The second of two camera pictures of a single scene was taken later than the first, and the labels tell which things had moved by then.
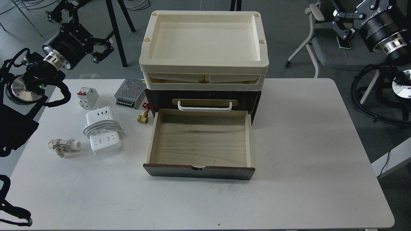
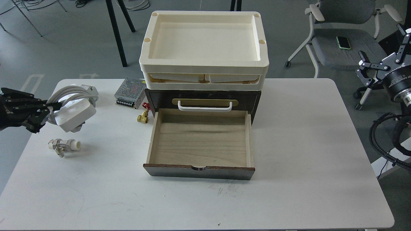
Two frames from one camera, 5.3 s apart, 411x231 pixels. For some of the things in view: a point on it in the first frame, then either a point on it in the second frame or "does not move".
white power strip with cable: [103, 130] to [78, 105]
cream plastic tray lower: [190, 82] does not move
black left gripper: [72, 43] to [12, 112]
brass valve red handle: [144, 117] does not move
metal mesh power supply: [130, 92] does not move
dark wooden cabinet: [205, 99] does not move
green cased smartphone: [344, 44] does not move
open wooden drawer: [206, 144] does not move
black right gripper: [380, 25] to [397, 81]
